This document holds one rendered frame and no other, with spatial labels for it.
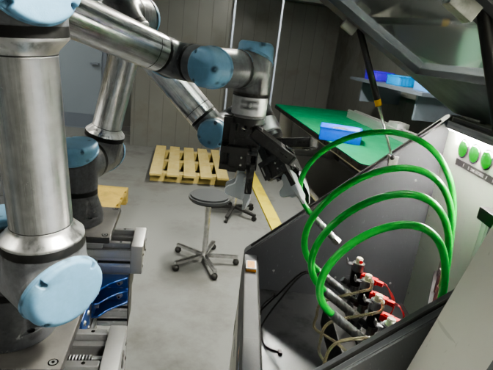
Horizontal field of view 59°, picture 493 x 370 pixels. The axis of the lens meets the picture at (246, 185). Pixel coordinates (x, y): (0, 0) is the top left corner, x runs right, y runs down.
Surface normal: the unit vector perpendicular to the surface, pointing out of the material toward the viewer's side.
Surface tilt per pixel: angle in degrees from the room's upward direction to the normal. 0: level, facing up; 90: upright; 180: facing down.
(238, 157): 90
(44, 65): 89
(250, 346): 0
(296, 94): 90
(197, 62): 90
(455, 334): 76
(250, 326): 0
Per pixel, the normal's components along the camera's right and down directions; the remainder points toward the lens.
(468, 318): -0.94, -0.33
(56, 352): 0.11, -0.95
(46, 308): 0.75, 0.40
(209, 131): -0.16, 0.29
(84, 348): 0.14, 0.32
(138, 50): 0.58, 0.66
